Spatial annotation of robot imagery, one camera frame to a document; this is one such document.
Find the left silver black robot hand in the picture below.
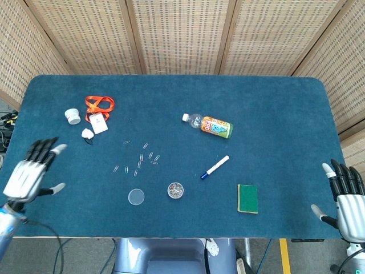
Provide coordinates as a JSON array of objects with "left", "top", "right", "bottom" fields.
[{"left": 2, "top": 136, "right": 68, "bottom": 204}]

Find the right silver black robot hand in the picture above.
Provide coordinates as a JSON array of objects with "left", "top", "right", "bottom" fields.
[{"left": 310, "top": 159, "right": 365, "bottom": 243}]

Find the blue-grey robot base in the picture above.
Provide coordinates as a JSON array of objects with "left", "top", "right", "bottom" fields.
[{"left": 112, "top": 238, "right": 238, "bottom": 274}]

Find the round container of paperclips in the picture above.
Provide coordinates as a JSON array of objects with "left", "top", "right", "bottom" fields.
[{"left": 167, "top": 182, "right": 185, "bottom": 200}]

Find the yellow floor tape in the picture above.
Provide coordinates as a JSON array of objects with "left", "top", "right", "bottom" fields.
[{"left": 279, "top": 239, "right": 292, "bottom": 274}]

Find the white round jar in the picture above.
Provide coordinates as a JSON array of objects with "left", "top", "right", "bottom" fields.
[{"left": 64, "top": 108, "right": 82, "bottom": 125}]

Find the white badge card holder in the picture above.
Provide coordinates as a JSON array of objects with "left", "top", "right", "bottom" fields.
[{"left": 88, "top": 114, "right": 109, "bottom": 135}]

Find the green and yellow sponge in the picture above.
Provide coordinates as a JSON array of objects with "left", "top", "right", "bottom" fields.
[{"left": 237, "top": 184, "right": 259, "bottom": 214}]

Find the grey table leg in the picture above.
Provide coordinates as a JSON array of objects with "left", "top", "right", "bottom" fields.
[{"left": 242, "top": 238, "right": 254, "bottom": 271}]

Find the clear round lid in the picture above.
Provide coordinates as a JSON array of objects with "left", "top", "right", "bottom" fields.
[{"left": 128, "top": 188, "right": 145, "bottom": 206}]

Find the woven bamboo screen panel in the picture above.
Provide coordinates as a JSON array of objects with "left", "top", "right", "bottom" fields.
[
  {"left": 24, "top": 0, "right": 146, "bottom": 76},
  {"left": 292, "top": 0, "right": 365, "bottom": 169},
  {"left": 119, "top": 0, "right": 238, "bottom": 76},
  {"left": 215, "top": 0, "right": 354, "bottom": 76},
  {"left": 0, "top": 0, "right": 72, "bottom": 111}
]

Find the white marker with blue cap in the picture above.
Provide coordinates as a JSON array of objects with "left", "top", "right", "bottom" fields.
[{"left": 200, "top": 155, "right": 230, "bottom": 180}]

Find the white perforated plate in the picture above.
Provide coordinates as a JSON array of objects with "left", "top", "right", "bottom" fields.
[{"left": 205, "top": 239, "right": 221, "bottom": 259}]

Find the plastic bottle with orange label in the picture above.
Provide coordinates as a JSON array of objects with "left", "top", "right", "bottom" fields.
[{"left": 182, "top": 112, "right": 234, "bottom": 140}]

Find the blue felt table mat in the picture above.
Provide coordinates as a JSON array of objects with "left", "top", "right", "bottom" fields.
[{"left": 0, "top": 74, "right": 352, "bottom": 239}]

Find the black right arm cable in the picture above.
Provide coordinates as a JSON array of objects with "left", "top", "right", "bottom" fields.
[{"left": 330, "top": 248, "right": 365, "bottom": 274}]

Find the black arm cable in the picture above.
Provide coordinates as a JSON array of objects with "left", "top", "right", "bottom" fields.
[
  {"left": 24, "top": 219, "right": 65, "bottom": 274},
  {"left": 330, "top": 248, "right": 365, "bottom": 274}
]

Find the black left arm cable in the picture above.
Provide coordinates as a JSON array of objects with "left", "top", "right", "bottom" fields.
[{"left": 24, "top": 219, "right": 65, "bottom": 274}]

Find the bundle of cables and plugs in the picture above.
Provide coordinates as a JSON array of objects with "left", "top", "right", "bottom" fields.
[{"left": 0, "top": 110, "right": 19, "bottom": 154}]

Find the blue cable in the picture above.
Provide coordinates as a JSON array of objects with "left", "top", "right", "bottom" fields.
[{"left": 257, "top": 239, "right": 273, "bottom": 274}]

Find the orange lanyard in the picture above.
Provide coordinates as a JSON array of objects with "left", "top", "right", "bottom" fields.
[{"left": 84, "top": 96, "right": 116, "bottom": 124}]

